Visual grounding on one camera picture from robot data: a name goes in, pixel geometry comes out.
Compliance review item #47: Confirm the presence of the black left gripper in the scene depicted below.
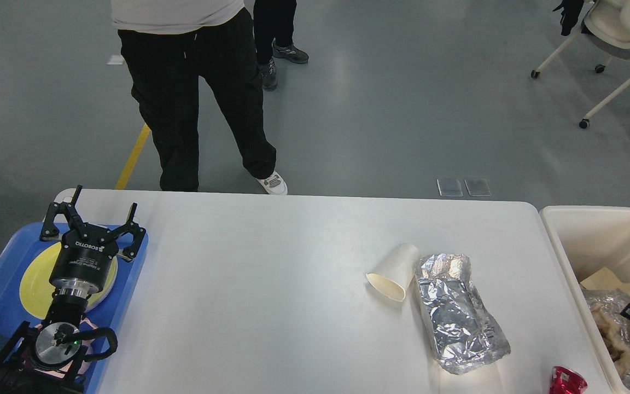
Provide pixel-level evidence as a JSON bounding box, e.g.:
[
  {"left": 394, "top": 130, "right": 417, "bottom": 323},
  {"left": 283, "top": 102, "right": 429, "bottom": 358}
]
[{"left": 39, "top": 184, "right": 147, "bottom": 296}]

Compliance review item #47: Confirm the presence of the brown paper wad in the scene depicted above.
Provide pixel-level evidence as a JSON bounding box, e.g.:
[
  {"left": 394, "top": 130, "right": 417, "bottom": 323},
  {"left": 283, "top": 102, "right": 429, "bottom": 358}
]
[{"left": 590, "top": 304, "right": 630, "bottom": 369}]

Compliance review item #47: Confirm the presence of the yellow plastic plate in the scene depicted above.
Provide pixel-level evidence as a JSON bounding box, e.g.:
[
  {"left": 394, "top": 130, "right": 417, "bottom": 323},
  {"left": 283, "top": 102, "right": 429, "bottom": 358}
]
[{"left": 19, "top": 242, "right": 118, "bottom": 320}]

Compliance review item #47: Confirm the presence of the pink HOME mug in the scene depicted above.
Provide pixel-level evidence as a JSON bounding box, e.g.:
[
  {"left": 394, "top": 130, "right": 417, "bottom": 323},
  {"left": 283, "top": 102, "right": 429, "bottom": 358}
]
[{"left": 28, "top": 318, "right": 98, "bottom": 379}]

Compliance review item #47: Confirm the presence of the foil tray with paper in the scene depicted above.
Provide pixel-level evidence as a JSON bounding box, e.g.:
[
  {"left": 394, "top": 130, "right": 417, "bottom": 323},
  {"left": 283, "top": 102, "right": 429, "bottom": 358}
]
[{"left": 413, "top": 253, "right": 511, "bottom": 375}]

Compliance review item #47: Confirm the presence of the foil sheet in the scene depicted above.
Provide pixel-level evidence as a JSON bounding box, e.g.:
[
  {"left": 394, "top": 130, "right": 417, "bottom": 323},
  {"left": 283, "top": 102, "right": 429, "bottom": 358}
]
[{"left": 582, "top": 289, "right": 630, "bottom": 389}]

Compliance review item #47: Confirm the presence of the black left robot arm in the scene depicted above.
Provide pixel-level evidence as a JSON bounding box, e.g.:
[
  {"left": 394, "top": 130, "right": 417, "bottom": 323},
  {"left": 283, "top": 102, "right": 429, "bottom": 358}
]
[{"left": 0, "top": 187, "right": 147, "bottom": 393}]

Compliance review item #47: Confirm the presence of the brown paper in bin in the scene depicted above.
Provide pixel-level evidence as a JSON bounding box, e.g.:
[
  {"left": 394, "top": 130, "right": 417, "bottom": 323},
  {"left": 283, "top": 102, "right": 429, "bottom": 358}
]
[{"left": 579, "top": 267, "right": 630, "bottom": 297}]

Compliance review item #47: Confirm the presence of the beige plastic bin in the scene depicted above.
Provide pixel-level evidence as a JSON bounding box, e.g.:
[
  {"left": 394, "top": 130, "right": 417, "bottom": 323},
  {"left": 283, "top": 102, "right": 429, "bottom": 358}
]
[{"left": 540, "top": 205, "right": 630, "bottom": 393}]

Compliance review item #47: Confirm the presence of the red crumpled wrapper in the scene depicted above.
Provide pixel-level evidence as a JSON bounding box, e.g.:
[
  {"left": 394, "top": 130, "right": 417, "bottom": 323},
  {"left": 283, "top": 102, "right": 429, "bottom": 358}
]
[{"left": 548, "top": 365, "right": 588, "bottom": 394}]

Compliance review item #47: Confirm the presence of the person in grey shirt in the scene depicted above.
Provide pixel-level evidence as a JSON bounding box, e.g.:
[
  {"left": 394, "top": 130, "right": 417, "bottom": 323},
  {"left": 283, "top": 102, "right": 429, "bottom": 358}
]
[{"left": 110, "top": 1, "right": 288, "bottom": 195}]

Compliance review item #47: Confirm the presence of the white paper cup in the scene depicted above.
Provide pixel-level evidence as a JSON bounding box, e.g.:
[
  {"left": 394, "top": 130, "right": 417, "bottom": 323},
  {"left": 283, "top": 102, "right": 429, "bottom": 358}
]
[{"left": 365, "top": 244, "right": 422, "bottom": 302}]

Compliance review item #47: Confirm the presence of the white office chair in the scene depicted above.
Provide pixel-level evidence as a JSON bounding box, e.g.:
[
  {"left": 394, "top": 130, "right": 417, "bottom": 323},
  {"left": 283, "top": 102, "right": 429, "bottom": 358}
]
[{"left": 530, "top": 1, "right": 630, "bottom": 129}]

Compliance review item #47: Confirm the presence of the person in black trousers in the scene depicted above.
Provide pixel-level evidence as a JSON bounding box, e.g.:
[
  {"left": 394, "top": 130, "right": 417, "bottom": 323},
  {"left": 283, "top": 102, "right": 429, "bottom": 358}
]
[{"left": 253, "top": 1, "right": 310, "bottom": 90}]

